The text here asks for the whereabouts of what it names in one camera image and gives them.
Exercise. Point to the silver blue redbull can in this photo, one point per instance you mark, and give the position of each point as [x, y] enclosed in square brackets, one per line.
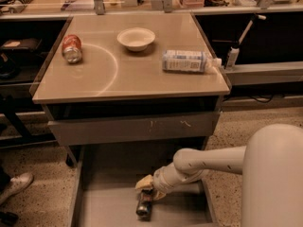
[144, 206]

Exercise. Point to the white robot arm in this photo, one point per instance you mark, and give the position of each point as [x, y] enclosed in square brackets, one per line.
[271, 166]

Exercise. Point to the grey drawer cabinet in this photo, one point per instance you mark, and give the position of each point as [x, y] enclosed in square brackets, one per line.
[112, 81]

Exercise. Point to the red soda can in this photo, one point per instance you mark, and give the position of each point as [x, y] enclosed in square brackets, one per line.
[71, 48]

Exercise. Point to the white sneaker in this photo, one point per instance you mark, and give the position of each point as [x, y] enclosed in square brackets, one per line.
[10, 186]

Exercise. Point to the grey open middle drawer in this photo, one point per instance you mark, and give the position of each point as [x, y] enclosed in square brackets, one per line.
[106, 195]

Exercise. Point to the clear plastic water bottle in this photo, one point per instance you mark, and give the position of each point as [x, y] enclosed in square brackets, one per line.
[193, 62]

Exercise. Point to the grey top drawer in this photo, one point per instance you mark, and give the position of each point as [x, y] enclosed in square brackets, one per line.
[133, 128]

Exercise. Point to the white tube with black cap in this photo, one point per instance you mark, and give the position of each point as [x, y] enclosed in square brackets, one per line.
[234, 50]

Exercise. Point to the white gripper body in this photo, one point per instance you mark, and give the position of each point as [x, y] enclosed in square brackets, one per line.
[160, 181]

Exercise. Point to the white paper bowl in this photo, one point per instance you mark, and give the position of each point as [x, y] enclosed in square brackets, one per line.
[136, 39]

